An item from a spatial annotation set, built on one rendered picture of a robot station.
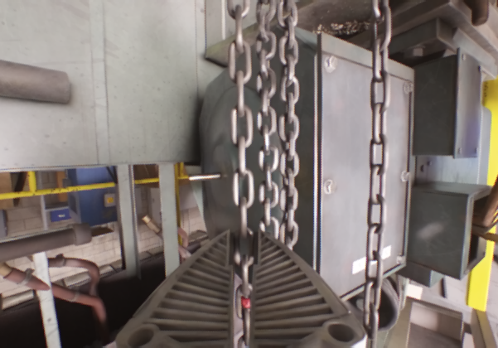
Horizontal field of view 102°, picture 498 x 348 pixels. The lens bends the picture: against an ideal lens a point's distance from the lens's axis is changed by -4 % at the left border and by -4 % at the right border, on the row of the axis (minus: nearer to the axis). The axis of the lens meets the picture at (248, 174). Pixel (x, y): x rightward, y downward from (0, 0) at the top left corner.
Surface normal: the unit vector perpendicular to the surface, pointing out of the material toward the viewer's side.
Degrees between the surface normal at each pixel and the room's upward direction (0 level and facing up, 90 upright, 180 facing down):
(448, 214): 90
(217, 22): 90
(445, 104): 90
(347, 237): 90
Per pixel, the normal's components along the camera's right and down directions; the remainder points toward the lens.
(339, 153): 0.49, 0.07
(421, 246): -0.87, 0.07
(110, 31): 0.76, 0.04
